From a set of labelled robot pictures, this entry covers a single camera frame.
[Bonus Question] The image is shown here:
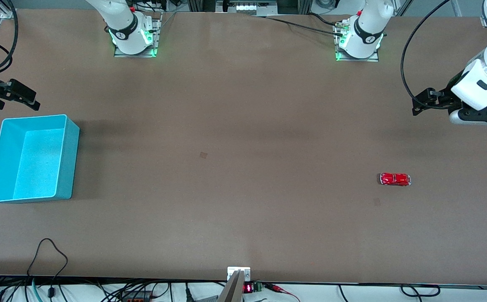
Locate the blue plastic box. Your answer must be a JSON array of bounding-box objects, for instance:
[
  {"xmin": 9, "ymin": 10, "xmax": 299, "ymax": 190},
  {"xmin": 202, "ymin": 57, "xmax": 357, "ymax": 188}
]
[{"xmin": 0, "ymin": 114, "xmax": 80, "ymax": 204}]

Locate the white camera bracket plate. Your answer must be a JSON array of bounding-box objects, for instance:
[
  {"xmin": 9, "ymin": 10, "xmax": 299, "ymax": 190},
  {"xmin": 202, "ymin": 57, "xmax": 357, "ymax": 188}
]
[{"xmin": 227, "ymin": 267, "xmax": 251, "ymax": 281}]

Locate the red clip lead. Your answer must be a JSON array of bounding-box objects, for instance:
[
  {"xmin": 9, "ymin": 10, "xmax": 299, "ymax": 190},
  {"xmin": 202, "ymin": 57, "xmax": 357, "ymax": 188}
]
[{"xmin": 264, "ymin": 283, "xmax": 301, "ymax": 302}]

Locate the thin black looped cable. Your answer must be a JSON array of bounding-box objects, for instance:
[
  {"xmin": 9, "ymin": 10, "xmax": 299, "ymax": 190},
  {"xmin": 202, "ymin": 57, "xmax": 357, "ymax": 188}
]
[{"xmin": 27, "ymin": 238, "xmax": 68, "ymax": 299}]

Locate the aluminium corner profile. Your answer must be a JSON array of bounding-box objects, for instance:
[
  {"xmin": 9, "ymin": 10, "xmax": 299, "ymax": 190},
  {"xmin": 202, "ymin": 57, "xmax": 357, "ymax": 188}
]
[{"xmin": 0, "ymin": 0, "xmax": 17, "ymax": 19}]

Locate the grey device with white lights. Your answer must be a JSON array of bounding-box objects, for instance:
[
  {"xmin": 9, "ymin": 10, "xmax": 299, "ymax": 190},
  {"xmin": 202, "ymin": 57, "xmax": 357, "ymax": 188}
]
[{"xmin": 216, "ymin": 0, "xmax": 278, "ymax": 14}]

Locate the orange black power strip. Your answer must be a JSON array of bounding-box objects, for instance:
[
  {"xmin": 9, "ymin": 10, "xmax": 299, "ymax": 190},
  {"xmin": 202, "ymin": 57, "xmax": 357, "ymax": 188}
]
[{"xmin": 120, "ymin": 291, "xmax": 155, "ymax": 302}]

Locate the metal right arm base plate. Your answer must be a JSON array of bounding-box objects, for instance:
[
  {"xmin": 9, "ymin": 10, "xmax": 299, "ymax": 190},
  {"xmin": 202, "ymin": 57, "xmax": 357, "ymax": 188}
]
[{"xmin": 113, "ymin": 12, "xmax": 163, "ymax": 58}]

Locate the long black table cable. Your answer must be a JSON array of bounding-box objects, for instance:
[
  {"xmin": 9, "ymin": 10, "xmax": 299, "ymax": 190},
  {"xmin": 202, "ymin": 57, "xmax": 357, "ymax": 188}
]
[{"xmin": 252, "ymin": 15, "xmax": 347, "ymax": 36}]

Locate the aluminium frame post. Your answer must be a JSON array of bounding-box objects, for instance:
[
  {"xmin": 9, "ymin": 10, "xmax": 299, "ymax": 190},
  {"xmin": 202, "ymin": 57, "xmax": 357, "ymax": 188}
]
[{"xmin": 187, "ymin": 0, "xmax": 215, "ymax": 12}]

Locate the red beetle toy car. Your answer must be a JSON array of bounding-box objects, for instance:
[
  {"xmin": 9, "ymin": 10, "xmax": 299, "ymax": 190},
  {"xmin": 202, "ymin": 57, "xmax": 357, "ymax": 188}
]
[{"xmin": 380, "ymin": 172, "xmax": 412, "ymax": 187}]

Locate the short black table cable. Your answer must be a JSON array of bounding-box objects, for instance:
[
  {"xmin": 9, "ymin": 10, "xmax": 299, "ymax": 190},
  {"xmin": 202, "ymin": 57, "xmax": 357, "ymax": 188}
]
[{"xmin": 309, "ymin": 13, "xmax": 340, "ymax": 26}]

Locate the grey camera mount bar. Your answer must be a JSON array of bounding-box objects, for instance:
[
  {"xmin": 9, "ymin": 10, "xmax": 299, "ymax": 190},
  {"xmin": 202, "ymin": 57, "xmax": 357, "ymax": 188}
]
[{"xmin": 217, "ymin": 271, "xmax": 245, "ymax": 302}]

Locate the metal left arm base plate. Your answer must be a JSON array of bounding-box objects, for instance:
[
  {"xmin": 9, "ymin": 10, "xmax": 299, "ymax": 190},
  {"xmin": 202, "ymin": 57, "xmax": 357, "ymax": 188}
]
[{"xmin": 335, "ymin": 20, "xmax": 380, "ymax": 62}]

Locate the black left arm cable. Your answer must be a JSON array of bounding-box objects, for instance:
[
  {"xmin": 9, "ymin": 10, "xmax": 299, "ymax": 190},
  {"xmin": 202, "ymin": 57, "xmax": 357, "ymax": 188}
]
[{"xmin": 400, "ymin": 0, "xmax": 454, "ymax": 110}]

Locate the black coiled cable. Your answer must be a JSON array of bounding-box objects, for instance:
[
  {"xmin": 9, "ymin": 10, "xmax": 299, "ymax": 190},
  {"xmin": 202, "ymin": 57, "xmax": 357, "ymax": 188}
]
[{"xmin": 400, "ymin": 284, "xmax": 441, "ymax": 297}]

